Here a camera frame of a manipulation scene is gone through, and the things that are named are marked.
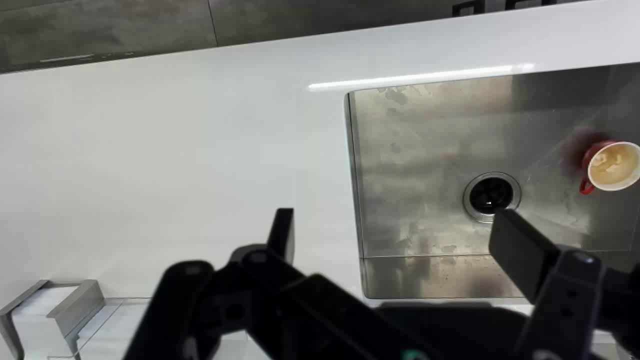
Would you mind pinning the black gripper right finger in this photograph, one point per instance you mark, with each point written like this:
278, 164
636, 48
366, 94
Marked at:
527, 251

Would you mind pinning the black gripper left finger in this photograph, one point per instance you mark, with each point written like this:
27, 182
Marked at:
267, 293

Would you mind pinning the white plastic container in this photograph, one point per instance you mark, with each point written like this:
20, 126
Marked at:
71, 310

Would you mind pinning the red cup with white inside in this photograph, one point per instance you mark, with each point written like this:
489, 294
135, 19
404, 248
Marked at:
610, 166

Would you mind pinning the stainless steel sink basin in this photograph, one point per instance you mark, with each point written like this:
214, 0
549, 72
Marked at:
427, 166

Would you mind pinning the black round sink drain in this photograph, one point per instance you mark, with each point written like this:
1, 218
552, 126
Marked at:
493, 195

